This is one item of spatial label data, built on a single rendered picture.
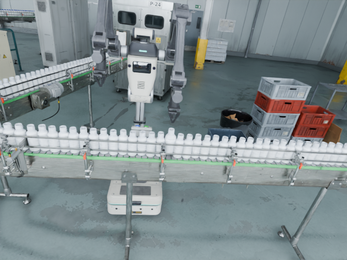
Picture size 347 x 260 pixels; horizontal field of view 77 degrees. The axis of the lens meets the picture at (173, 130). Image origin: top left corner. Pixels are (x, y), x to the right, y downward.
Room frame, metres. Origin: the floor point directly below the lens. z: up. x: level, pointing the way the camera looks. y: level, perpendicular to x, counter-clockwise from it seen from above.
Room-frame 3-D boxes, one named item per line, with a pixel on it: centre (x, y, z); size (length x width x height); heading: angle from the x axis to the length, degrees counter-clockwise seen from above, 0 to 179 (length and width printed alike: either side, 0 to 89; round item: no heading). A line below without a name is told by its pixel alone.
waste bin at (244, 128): (2.94, -0.88, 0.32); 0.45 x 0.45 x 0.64
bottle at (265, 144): (1.29, -0.63, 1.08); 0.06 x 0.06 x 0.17
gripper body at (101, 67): (1.28, 0.47, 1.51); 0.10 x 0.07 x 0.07; 8
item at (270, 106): (3.40, -1.61, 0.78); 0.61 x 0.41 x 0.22; 105
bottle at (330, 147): (1.36, -1.10, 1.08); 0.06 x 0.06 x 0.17
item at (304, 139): (3.59, -2.28, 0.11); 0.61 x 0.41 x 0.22; 101
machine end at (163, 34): (5.63, 0.81, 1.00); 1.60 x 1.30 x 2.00; 170
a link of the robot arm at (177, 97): (1.17, 0.01, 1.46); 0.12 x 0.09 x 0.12; 8
